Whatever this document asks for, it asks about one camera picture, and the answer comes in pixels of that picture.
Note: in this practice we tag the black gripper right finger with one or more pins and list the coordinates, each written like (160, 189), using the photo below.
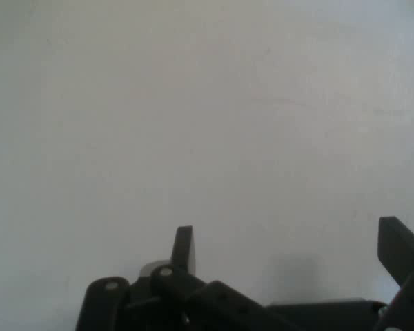
(398, 248)

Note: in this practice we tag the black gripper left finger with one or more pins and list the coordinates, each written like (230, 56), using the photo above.
(179, 286)

